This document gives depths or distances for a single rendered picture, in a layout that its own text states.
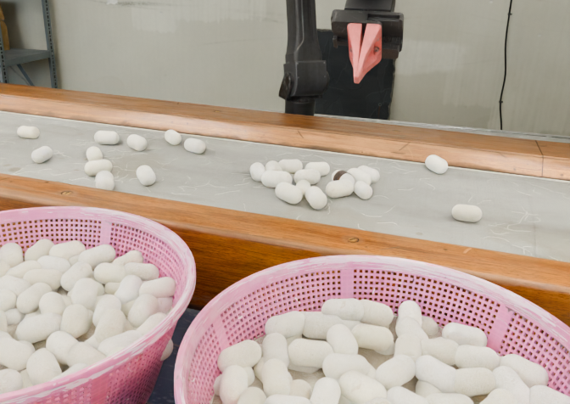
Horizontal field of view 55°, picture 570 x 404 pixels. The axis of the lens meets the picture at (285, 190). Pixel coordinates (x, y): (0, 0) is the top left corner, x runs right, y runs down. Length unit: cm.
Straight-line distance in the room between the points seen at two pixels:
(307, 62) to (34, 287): 75
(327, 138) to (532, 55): 201
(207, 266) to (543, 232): 36
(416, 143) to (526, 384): 48
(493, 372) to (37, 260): 39
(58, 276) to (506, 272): 38
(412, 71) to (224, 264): 228
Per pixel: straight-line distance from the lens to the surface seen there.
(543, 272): 51
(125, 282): 48
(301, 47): 110
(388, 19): 81
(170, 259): 49
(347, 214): 62
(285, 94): 112
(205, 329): 39
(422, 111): 277
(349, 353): 41
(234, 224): 52
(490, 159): 83
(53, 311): 46
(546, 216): 70
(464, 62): 274
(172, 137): 84
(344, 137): 84
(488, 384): 41
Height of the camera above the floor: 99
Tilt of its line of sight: 22 degrees down
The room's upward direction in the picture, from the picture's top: 2 degrees clockwise
